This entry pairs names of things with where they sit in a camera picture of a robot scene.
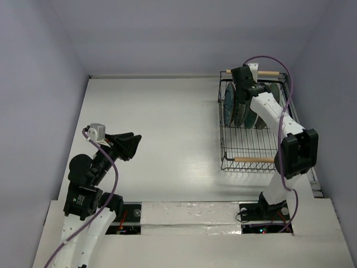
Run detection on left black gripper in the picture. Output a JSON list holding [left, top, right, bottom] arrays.
[[92, 131, 141, 184]]

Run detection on teal blue plate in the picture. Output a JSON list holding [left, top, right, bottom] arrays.
[[223, 82, 236, 127]]

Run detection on blue white floral plate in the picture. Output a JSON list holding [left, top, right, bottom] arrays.
[[234, 85, 246, 127]]

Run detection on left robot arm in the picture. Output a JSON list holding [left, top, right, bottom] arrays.
[[56, 125, 142, 267]]

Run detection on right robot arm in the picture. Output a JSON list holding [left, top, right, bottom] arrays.
[[230, 64, 319, 221]]

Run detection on green leaf plate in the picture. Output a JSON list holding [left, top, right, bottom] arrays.
[[269, 83, 280, 104]]

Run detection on red teal flower plate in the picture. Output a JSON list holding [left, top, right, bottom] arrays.
[[244, 109, 259, 129]]

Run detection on grey deer snowflake plate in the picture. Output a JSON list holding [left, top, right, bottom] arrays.
[[255, 117, 267, 130]]

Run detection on white front platform board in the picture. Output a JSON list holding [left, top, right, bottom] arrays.
[[33, 197, 353, 267]]

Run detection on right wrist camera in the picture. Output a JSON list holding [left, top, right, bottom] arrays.
[[243, 63, 259, 83]]

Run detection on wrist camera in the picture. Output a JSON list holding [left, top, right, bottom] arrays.
[[85, 123, 108, 146], [243, 63, 259, 83]]

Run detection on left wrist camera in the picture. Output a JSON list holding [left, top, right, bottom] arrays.
[[85, 123, 108, 146]]

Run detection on black wire dish rack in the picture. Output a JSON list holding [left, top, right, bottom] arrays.
[[217, 69, 298, 173]]

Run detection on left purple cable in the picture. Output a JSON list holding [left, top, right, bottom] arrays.
[[41, 127, 119, 268]]

